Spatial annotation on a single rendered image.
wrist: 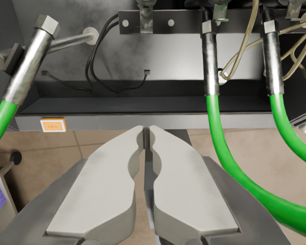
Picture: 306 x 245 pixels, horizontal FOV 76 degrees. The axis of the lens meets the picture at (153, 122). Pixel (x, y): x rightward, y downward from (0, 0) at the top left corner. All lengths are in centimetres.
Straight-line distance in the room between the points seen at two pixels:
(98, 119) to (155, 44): 23
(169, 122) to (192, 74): 16
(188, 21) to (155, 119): 21
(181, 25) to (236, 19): 9
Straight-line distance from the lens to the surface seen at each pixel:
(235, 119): 50
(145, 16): 24
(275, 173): 215
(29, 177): 215
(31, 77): 24
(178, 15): 38
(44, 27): 25
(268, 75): 29
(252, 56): 60
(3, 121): 23
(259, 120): 52
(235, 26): 41
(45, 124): 50
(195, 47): 54
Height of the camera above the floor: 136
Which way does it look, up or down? 63 degrees down
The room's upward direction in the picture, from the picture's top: 178 degrees clockwise
